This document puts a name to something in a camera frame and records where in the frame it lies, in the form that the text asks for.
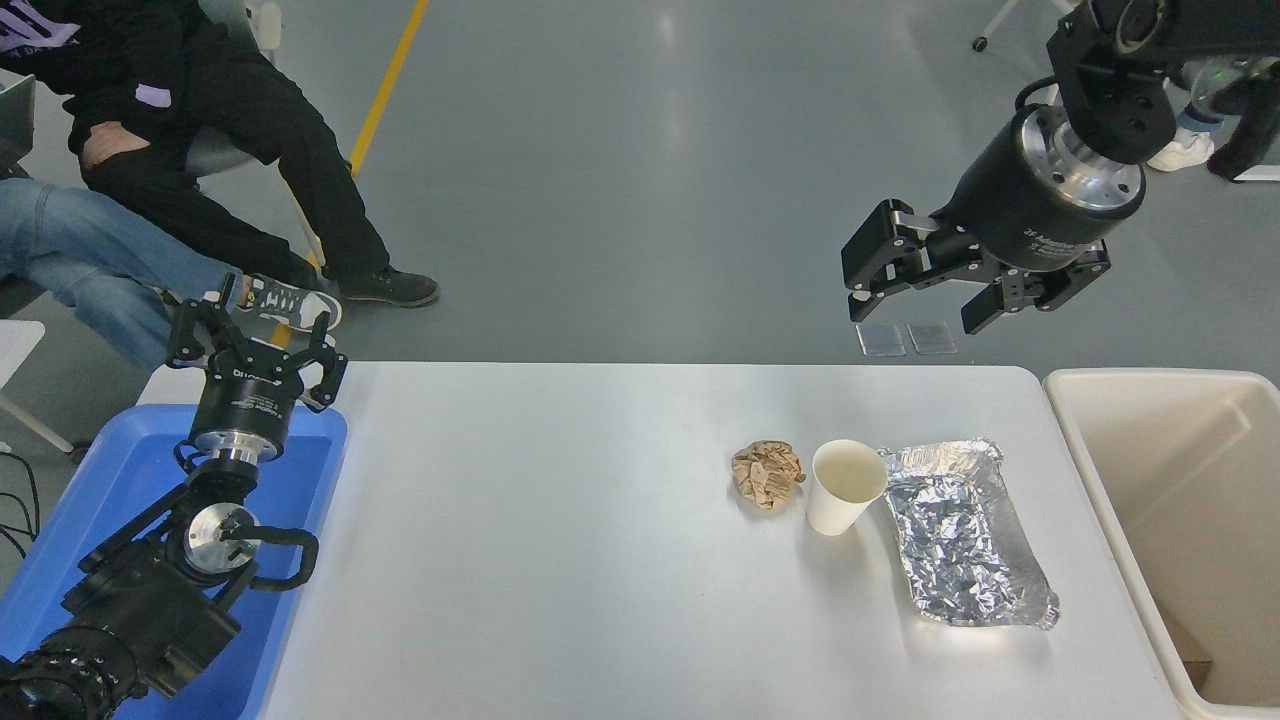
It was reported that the blue plastic tray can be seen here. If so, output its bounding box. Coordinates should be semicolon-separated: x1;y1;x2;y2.
0;403;349;720

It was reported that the grey white wheeled chair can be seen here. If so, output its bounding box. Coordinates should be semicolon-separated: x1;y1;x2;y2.
185;0;329;271

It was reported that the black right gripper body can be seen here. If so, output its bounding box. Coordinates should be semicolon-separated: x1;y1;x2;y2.
935;108;1113;273

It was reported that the black chair seat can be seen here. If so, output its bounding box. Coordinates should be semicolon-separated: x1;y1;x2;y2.
0;277;49;321

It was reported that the crumpled tan paper ball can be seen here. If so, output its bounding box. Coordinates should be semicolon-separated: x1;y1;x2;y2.
731;440;807;512

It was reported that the standing person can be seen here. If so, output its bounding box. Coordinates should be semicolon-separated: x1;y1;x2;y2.
1148;108;1217;173

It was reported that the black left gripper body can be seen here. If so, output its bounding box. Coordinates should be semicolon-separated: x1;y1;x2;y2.
190;362;303;449

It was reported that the white paper cup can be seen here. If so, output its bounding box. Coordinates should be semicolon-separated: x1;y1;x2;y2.
803;438;889;537

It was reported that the black floor cable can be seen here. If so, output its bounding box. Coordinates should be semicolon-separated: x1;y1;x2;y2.
0;450;43;561

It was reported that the large pale bin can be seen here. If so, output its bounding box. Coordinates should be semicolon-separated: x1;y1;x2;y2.
1042;367;1280;720

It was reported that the white wheeled office chair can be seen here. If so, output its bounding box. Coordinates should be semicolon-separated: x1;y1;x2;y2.
972;0;1023;53

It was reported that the person's left hand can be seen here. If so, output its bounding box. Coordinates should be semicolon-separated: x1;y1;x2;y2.
80;125;151;171

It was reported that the silver foil tray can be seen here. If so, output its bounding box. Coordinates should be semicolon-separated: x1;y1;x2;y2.
878;436;1061;631

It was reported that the seated person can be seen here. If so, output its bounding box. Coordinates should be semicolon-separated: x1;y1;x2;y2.
0;0;441;309
0;178;343;373

